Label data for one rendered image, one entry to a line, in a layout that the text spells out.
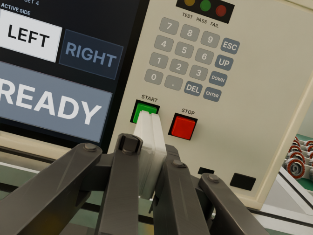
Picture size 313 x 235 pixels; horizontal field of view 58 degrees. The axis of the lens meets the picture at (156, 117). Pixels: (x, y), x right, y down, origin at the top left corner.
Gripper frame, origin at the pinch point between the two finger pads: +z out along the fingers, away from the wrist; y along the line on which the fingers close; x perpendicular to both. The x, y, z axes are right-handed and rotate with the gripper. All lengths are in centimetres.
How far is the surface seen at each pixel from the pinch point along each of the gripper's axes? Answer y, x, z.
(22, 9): -12.0, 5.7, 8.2
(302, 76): 13.0, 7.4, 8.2
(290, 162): 92, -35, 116
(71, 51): -7.5, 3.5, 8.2
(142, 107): -0.4, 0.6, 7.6
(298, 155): 106, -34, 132
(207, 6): 2.5, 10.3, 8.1
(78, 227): -3.5, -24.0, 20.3
